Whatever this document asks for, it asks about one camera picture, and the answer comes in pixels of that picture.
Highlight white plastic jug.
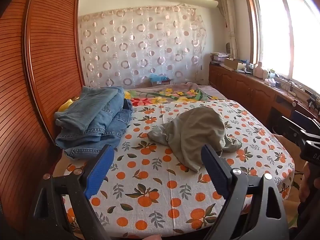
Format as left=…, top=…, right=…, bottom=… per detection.
left=253, top=61, right=264, bottom=77

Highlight beige window curtain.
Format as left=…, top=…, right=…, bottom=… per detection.
left=219, top=0, right=239, bottom=58

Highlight yellow soft item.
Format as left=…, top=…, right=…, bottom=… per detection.
left=58, top=97, right=80, bottom=112

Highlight open flat cardboard box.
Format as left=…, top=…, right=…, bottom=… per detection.
left=224, top=58, right=247, bottom=71

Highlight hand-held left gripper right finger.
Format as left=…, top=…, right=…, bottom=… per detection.
left=201, top=144, right=290, bottom=240

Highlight black cable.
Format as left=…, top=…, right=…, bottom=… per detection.
left=275, top=79, right=304, bottom=96

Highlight circle pattern sheer curtain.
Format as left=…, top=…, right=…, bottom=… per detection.
left=79, top=4, right=209, bottom=90

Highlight floral blanket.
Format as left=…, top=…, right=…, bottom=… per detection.
left=124, top=82, right=227, bottom=107

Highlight person's right hand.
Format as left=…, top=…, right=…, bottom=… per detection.
left=299, top=161, right=313, bottom=203

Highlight cardboard box with label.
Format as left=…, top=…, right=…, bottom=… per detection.
left=149, top=77, right=173, bottom=87

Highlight light blue folded jeans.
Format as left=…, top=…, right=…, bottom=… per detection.
left=54, top=86, right=125, bottom=137

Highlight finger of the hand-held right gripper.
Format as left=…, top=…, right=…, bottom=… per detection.
left=282, top=116, right=320, bottom=137
left=272, top=126, right=308, bottom=144

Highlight long wooden cabinet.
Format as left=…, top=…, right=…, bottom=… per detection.
left=209, top=62, right=320, bottom=135

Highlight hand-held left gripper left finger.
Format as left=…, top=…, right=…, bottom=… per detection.
left=26, top=144, right=115, bottom=240

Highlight orange fruit print bedsheet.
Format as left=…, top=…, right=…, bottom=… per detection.
left=61, top=99, right=295, bottom=239

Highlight window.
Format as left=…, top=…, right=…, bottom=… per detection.
left=244, top=0, right=320, bottom=98

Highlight grey-green pants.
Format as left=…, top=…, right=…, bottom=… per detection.
left=147, top=106, right=242, bottom=172

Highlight pile of papers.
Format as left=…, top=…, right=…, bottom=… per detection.
left=210, top=52, right=230, bottom=64

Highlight small black tripod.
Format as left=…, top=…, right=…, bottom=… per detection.
left=309, top=94, right=320, bottom=111

